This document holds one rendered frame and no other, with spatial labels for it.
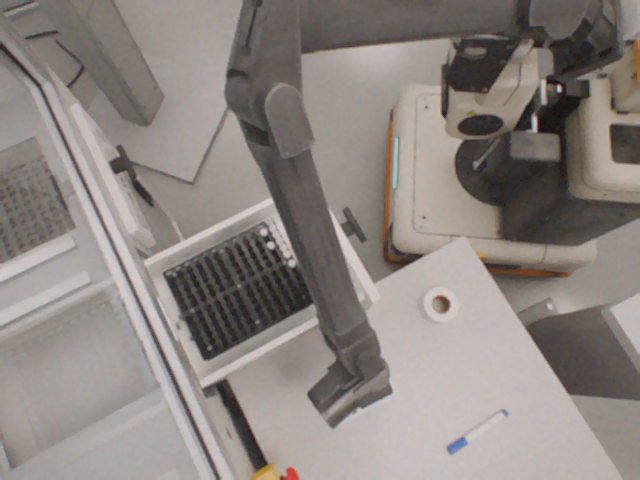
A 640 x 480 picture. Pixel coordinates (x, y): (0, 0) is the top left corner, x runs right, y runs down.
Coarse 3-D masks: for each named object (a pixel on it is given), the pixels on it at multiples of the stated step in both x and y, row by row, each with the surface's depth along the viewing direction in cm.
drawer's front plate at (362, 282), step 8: (336, 224) 87; (344, 240) 87; (344, 248) 86; (352, 248) 86; (344, 256) 87; (352, 256) 86; (352, 264) 86; (360, 264) 86; (352, 272) 88; (360, 272) 85; (360, 280) 85; (368, 280) 85; (360, 288) 88; (368, 288) 84; (368, 296) 85; (376, 296) 84; (368, 304) 88; (376, 304) 90
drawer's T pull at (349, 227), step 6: (342, 210) 90; (348, 210) 90; (348, 216) 90; (348, 222) 89; (354, 222) 89; (342, 228) 89; (348, 228) 89; (354, 228) 89; (348, 234) 89; (360, 234) 89; (360, 240) 89; (366, 240) 89
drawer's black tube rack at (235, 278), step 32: (224, 256) 88; (256, 256) 88; (192, 288) 87; (224, 288) 90; (256, 288) 87; (288, 288) 87; (192, 320) 85; (224, 320) 85; (256, 320) 85; (224, 352) 87
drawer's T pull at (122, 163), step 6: (120, 150) 92; (120, 156) 92; (126, 156) 92; (108, 162) 91; (114, 162) 91; (120, 162) 91; (126, 162) 91; (114, 168) 91; (120, 168) 91; (126, 168) 91; (132, 168) 91; (132, 174) 91
